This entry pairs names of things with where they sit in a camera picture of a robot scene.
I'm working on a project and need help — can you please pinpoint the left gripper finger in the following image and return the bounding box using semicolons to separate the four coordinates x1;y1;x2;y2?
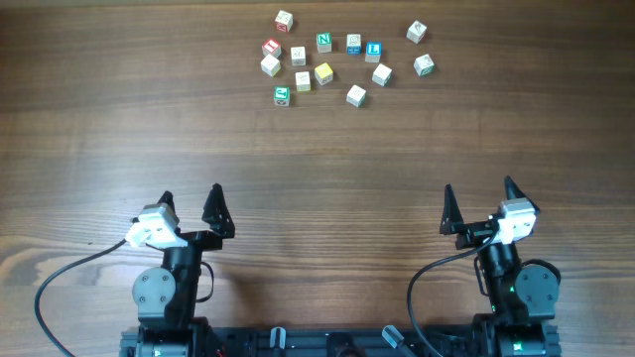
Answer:
201;183;235;239
157;190;176;212

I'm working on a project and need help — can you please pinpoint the blue L letter block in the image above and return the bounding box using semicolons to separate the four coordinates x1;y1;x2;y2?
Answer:
365;42;382;62

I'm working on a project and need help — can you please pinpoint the far right top block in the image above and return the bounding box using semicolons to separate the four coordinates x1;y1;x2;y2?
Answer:
406;20;428;44

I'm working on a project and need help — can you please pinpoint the camera cable black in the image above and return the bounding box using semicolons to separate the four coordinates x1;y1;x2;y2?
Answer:
406;238;491;356
33;239;126;356

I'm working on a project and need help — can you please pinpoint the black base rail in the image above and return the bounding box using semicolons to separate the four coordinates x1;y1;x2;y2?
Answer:
119;324;563;357

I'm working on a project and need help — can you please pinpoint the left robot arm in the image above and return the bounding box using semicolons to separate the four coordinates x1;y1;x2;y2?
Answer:
119;183;235;357

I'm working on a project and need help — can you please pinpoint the plain block yellow side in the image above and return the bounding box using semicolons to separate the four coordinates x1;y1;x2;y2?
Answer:
261;55;281;77

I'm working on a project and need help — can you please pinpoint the W letter wooden block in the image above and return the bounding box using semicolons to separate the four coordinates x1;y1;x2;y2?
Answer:
295;71;311;92

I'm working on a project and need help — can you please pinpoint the red I letter block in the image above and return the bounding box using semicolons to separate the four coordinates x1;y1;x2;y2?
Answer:
262;38;282;59

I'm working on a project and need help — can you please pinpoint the left camera cable black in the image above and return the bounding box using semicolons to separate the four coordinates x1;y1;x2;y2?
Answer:
33;239;126;356

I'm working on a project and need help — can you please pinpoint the plain S wooden block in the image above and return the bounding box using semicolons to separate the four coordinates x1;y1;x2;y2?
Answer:
372;63;392;86

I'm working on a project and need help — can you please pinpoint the M letter wooden block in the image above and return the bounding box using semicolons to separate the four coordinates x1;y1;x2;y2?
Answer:
290;47;307;66

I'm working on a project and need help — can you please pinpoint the yellow top wooden block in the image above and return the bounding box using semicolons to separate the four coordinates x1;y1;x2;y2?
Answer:
315;62;334;85

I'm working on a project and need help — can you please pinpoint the top red-edged wooden block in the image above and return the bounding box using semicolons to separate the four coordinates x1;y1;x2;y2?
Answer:
275;10;294;33

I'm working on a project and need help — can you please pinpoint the O letter wooden block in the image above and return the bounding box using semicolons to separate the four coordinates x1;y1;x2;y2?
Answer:
346;84;367;108

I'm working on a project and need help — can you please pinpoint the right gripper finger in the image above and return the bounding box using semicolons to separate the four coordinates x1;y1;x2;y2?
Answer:
504;176;541;214
440;183;464;235

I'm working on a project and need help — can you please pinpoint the green-sided right block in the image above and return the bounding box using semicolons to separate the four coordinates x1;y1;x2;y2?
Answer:
414;54;435;76

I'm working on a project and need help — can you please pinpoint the right camera cable black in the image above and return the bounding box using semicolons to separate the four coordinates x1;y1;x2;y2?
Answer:
406;238;491;356

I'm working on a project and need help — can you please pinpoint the blue-sided C block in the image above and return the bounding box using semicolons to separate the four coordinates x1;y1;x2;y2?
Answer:
346;34;362;56

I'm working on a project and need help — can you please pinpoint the green N letter block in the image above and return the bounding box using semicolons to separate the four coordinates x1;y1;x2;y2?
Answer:
316;32;332;54

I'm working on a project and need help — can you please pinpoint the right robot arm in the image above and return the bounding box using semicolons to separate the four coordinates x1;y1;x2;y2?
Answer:
440;177;562;356

